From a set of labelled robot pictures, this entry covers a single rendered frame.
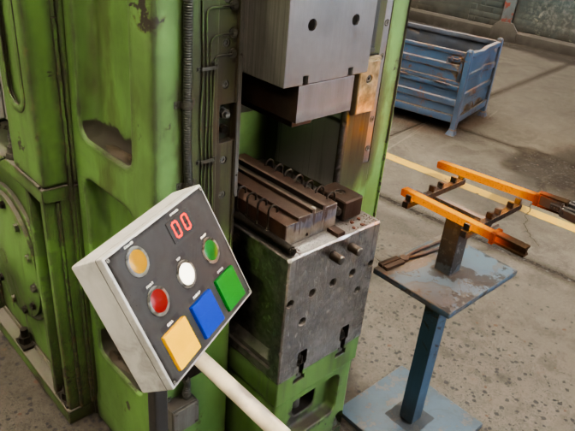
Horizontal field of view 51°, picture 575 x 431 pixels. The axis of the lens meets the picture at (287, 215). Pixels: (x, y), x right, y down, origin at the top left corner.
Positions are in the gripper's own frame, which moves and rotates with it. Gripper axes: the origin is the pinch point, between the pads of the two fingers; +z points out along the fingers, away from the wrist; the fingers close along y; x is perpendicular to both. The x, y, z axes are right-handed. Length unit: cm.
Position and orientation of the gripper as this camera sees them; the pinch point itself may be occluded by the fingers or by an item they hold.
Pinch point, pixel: (552, 203)
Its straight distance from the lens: 196.7
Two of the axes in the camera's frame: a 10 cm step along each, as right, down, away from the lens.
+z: -6.8, -3.9, 6.2
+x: 0.7, -8.8, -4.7
